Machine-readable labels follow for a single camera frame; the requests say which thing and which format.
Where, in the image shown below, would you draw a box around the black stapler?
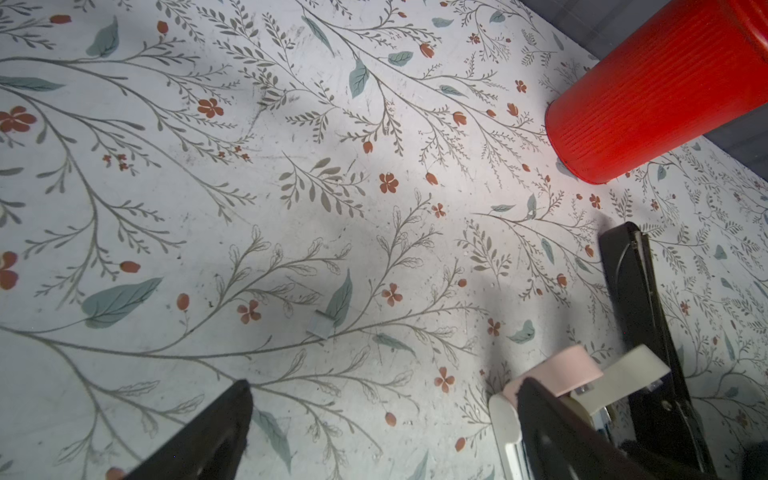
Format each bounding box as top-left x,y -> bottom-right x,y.
598,222 -> 716,475

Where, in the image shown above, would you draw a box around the red pencil cup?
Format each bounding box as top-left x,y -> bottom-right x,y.
545,0 -> 767,184

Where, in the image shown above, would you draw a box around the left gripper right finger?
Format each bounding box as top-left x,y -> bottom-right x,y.
517,378 -> 652,479

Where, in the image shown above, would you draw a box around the loose staple strip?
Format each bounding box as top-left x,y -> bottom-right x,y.
306,310 -> 335,340

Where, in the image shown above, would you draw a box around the pink eraser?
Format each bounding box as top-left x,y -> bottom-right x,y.
488,344 -> 604,480

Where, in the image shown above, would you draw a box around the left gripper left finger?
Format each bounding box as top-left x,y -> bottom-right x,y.
126,380 -> 254,479

